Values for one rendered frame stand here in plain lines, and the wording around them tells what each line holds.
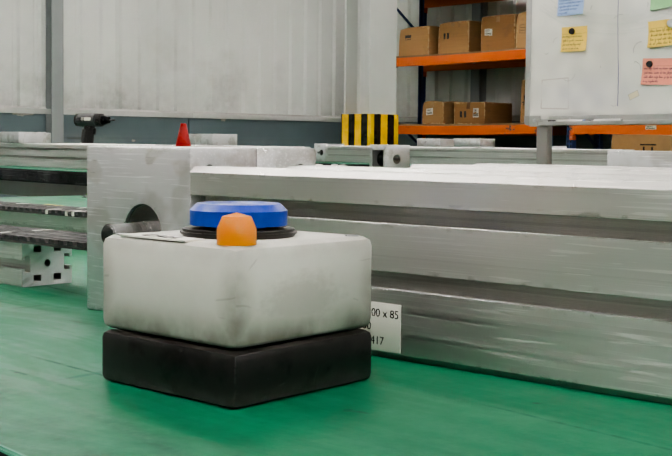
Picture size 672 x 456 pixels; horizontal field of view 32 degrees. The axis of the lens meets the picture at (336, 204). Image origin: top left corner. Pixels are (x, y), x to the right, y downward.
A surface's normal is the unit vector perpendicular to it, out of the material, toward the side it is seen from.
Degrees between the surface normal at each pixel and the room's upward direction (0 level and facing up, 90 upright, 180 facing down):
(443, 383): 0
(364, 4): 90
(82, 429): 0
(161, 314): 90
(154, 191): 90
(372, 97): 90
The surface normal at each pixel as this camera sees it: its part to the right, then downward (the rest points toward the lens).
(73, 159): -0.74, 0.03
